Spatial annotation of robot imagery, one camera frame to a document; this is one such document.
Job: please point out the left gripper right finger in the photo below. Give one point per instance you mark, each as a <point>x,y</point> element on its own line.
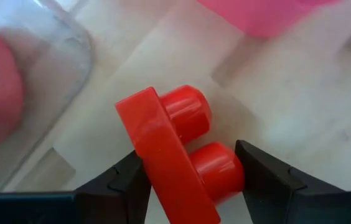
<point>265,193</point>

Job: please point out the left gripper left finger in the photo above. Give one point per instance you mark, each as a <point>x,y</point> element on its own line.
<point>113,202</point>

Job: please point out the red stepped toy block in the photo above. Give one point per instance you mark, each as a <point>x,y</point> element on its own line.
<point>163,155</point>

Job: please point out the clear plastic bin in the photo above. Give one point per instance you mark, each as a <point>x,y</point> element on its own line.
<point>69,56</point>

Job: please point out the pink plastic bin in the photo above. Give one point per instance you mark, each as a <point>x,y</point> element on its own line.
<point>256,15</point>

